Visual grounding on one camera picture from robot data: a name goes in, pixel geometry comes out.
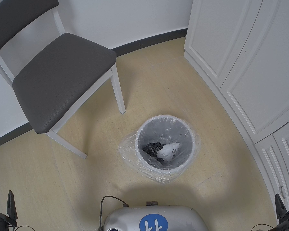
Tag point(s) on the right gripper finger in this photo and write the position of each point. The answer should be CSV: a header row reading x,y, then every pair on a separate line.
x,y
281,209

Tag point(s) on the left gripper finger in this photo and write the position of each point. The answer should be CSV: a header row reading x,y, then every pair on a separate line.
x,y
11,208

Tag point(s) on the white printed wrapper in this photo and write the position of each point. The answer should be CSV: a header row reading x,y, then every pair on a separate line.
x,y
169,151

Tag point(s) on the clear plastic bag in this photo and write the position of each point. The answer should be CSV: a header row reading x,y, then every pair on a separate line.
x,y
127,150

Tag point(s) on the black plastic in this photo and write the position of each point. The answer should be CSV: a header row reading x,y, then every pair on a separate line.
x,y
151,149

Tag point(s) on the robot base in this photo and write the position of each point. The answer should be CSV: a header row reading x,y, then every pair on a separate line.
x,y
125,220

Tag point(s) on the white trash bin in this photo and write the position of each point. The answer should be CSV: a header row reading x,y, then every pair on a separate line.
x,y
163,171

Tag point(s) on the grey and white chair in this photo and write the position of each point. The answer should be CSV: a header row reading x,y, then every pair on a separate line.
x,y
62,64

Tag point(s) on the white wardrobe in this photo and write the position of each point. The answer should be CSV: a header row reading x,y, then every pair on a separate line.
x,y
231,32

